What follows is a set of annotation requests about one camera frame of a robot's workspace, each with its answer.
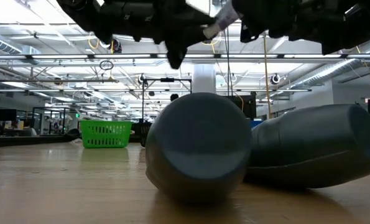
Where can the silver ventilation duct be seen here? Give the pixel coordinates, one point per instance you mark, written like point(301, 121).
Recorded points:
point(4, 45)
point(334, 70)

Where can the dark grey bottle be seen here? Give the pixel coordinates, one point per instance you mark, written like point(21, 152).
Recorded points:
point(197, 146)
point(312, 146)

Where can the green plastic basket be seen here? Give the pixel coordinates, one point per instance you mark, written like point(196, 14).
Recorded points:
point(105, 133)

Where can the black gantry frame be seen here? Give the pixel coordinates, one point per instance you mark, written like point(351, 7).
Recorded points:
point(166, 80)

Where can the white pillar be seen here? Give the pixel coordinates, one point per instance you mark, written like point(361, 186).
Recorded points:
point(204, 77)

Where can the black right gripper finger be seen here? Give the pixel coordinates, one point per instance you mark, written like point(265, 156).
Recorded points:
point(250, 11)
point(251, 32)

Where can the white toothpaste tube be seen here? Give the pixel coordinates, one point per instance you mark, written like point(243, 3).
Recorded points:
point(226, 15)

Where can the black aluminium table frame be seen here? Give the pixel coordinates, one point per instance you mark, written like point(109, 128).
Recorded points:
point(16, 141)

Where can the blue plastic basket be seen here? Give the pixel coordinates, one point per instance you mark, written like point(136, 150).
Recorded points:
point(255, 124)

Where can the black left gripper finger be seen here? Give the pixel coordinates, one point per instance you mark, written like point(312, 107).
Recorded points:
point(176, 53)
point(197, 29)

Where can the black plastic basket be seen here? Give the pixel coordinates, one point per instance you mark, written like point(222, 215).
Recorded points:
point(142, 133)

